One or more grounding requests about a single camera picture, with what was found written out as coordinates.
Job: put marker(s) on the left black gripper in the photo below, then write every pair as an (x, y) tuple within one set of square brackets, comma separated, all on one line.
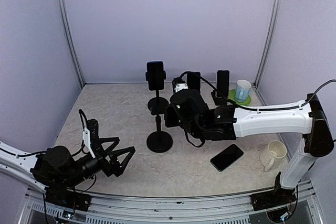
[(112, 167)]

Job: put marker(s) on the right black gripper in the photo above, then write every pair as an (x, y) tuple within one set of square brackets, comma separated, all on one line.
[(169, 120)]

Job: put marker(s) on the black round-base stand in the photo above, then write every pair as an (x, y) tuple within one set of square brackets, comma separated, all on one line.
[(159, 141), (158, 104)]

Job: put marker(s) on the blue phone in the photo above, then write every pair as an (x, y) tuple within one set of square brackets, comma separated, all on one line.
[(155, 75)]

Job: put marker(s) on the teal phone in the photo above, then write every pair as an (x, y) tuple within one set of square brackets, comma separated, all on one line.
[(227, 157)]

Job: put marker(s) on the black folding phone stand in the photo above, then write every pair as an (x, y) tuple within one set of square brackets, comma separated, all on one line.
[(218, 100)]

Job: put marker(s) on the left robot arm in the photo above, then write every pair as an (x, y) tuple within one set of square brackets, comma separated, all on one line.
[(57, 169)]

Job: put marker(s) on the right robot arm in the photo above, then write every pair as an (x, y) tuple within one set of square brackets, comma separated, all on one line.
[(188, 110)]

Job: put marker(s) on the green saucer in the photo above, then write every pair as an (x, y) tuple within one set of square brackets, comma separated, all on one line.
[(231, 96)]

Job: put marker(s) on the light blue mug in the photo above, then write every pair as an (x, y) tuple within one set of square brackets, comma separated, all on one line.
[(242, 90)]

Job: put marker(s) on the cream ceramic mug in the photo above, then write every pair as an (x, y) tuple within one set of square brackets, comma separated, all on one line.
[(272, 155)]

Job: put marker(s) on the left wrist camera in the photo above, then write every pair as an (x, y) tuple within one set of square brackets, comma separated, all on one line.
[(90, 135)]

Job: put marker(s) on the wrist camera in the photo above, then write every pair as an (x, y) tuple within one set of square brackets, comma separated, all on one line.
[(90, 135), (179, 84)]

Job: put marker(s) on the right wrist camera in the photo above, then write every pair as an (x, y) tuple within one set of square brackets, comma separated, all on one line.
[(179, 84)]

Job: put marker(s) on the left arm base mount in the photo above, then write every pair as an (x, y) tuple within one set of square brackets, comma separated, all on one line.
[(68, 199)]

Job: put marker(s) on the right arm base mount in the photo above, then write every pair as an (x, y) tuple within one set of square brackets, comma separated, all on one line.
[(276, 197)]

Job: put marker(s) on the right aluminium frame post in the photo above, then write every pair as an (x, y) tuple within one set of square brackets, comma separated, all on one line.
[(267, 46)]

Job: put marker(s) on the aluminium frame post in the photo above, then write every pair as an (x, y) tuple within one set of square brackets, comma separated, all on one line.
[(267, 46), (70, 43)]

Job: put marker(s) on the left aluminium frame post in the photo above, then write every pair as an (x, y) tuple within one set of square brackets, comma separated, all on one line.
[(70, 43)]

